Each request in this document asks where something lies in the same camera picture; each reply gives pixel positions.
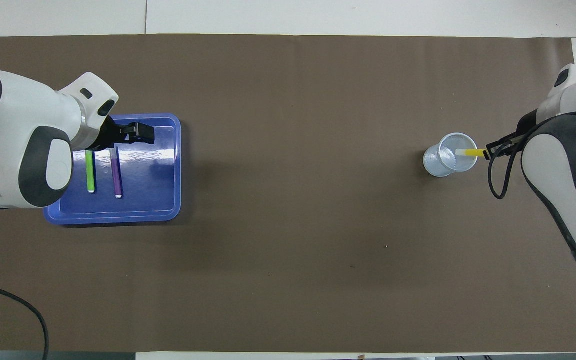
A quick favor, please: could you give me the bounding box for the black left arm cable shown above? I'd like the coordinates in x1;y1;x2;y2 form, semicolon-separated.
0;280;50;360

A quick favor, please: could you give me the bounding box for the brown table mat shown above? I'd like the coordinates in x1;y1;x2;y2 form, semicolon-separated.
0;34;576;353

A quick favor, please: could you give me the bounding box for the translucent plastic cup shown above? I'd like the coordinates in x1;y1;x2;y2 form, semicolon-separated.
423;132;479;178

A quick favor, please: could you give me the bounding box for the purple pen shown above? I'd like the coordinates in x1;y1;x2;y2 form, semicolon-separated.
110;146;123;199

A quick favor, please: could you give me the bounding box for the blue plastic tray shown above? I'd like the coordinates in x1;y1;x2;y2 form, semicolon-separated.
43;113;182;227

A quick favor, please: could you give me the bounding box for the green pen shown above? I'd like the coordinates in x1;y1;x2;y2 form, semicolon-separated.
85;150;96;194

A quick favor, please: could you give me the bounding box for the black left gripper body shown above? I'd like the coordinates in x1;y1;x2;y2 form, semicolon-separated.
85;116;119;152

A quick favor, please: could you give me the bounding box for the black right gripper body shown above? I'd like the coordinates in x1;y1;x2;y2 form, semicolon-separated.
516;110;544;138

